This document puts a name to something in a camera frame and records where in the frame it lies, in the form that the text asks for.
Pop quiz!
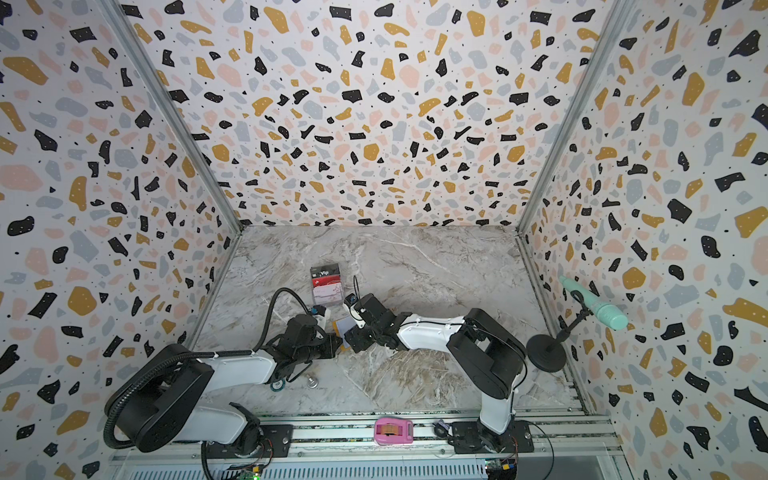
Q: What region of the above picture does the black VIP card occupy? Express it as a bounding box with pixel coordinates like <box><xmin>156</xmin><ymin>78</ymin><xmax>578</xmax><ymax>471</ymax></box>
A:
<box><xmin>310</xmin><ymin>263</ymin><xmax>340</xmax><ymax>281</ymax></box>

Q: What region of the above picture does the yellow leather card holder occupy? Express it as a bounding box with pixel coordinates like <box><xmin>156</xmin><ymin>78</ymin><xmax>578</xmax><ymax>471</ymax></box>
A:
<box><xmin>332</xmin><ymin>316</ymin><xmax>357</xmax><ymax>351</ymax></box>

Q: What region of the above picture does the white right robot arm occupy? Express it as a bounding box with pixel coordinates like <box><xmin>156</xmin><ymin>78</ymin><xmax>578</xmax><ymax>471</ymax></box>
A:
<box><xmin>344</xmin><ymin>294</ymin><xmax>528</xmax><ymax>436</ymax></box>

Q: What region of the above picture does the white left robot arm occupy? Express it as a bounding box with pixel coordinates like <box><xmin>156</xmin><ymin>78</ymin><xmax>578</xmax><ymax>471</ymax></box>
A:
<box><xmin>103</xmin><ymin>314</ymin><xmax>343</xmax><ymax>452</ymax></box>

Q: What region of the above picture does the clear acrylic card stand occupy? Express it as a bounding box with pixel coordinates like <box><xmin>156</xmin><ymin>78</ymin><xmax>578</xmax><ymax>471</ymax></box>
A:
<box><xmin>310</xmin><ymin>263</ymin><xmax>344</xmax><ymax>306</ymax></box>

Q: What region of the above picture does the red card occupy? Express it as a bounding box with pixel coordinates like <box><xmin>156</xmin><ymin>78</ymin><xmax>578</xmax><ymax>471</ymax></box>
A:
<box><xmin>312</xmin><ymin>275</ymin><xmax>342</xmax><ymax>288</ymax></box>

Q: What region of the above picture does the teal round token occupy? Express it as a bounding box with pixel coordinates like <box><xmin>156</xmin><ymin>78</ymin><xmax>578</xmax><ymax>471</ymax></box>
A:
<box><xmin>270</xmin><ymin>379</ymin><xmax>286</xmax><ymax>392</ymax></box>

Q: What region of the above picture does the pink tape measure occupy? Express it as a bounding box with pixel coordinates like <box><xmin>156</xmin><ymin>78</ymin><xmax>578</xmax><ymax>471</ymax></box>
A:
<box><xmin>373</xmin><ymin>417</ymin><xmax>414</xmax><ymax>446</ymax></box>

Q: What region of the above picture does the mint green microphone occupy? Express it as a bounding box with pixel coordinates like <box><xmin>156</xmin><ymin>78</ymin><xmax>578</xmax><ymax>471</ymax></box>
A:
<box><xmin>559</xmin><ymin>276</ymin><xmax>629</xmax><ymax>331</ymax></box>

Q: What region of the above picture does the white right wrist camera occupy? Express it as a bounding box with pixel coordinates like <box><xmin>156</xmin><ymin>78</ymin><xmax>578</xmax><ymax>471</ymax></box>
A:
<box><xmin>344</xmin><ymin>293</ymin><xmax>366</xmax><ymax>328</ymax></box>

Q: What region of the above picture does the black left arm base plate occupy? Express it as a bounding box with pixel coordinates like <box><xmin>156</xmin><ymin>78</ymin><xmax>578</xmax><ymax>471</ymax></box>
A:
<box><xmin>205</xmin><ymin>424</ymin><xmax>294</xmax><ymax>463</ymax></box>

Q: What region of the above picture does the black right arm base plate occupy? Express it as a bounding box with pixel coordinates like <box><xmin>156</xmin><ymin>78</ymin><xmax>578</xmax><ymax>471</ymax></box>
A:
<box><xmin>433</xmin><ymin>420</ymin><xmax>534</xmax><ymax>456</ymax></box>

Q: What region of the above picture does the black corrugated cable conduit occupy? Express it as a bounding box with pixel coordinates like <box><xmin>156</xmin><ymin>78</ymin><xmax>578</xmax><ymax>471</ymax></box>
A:
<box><xmin>103</xmin><ymin>286</ymin><xmax>313</xmax><ymax>451</ymax></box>

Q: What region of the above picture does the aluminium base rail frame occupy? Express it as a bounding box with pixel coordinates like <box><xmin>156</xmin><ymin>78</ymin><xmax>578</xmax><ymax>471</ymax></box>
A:
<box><xmin>110</xmin><ymin>409</ymin><xmax>628</xmax><ymax>480</ymax></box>

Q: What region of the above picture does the aluminium corner post left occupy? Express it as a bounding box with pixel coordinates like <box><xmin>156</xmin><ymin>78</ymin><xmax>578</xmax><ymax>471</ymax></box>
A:
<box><xmin>96</xmin><ymin>1</ymin><xmax>243</xmax><ymax>237</ymax></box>

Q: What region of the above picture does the aluminium corner post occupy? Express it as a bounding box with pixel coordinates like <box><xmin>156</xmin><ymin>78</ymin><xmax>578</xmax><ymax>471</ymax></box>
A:
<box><xmin>516</xmin><ymin>0</ymin><xmax>637</xmax><ymax>235</ymax></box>
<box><xmin>96</xmin><ymin>1</ymin><xmax>243</xmax><ymax>237</ymax></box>

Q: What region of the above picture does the aluminium corner post right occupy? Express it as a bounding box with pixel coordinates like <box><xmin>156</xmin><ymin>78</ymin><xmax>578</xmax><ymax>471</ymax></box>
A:
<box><xmin>516</xmin><ymin>0</ymin><xmax>637</xmax><ymax>235</ymax></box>

